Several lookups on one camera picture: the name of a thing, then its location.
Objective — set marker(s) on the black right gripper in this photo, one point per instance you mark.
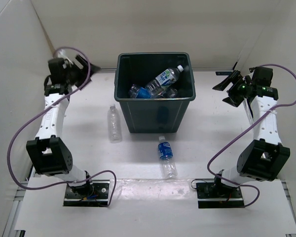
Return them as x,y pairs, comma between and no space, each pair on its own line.
234,76

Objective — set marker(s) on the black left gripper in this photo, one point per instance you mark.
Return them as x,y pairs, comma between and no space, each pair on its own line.
83,73

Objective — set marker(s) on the clear unlabelled plastic bottle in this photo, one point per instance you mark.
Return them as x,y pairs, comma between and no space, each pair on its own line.
114,126

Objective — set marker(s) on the clear bottle apple label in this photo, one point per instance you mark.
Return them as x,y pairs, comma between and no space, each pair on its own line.
170,93

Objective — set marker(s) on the clear bottle white blue label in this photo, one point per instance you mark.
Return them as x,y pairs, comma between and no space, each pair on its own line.
161,82

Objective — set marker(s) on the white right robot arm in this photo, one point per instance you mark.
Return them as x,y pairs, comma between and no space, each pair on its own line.
265,156

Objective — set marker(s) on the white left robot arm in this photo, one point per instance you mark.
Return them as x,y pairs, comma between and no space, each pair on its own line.
48,153

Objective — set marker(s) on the dark green plastic bin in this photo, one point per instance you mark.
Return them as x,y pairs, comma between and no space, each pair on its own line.
158,115

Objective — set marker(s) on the clear bottle dark blue label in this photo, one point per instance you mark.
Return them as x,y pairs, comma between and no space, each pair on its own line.
166,158

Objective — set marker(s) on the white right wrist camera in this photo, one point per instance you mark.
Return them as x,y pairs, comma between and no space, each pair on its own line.
251,72

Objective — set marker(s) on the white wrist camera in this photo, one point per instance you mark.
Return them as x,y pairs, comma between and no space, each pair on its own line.
61,53
251,72

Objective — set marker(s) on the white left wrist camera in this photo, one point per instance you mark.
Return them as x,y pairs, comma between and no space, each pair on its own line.
61,53

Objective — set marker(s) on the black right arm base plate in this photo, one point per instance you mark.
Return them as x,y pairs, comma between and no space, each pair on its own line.
216,196

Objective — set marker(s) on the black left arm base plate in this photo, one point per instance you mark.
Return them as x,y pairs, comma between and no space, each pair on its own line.
99,196

